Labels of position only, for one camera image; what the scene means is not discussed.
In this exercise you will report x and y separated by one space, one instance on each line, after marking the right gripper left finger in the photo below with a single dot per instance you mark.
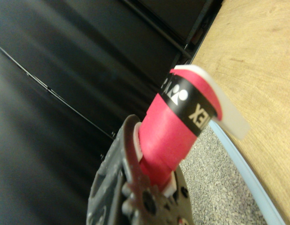
109 187

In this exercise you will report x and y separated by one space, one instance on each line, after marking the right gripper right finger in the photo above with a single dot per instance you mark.
181 206

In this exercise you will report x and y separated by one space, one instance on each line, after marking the blue litter tray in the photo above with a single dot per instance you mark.
217 187

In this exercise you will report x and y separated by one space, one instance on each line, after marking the black curtain stand pole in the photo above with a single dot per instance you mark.
201 25

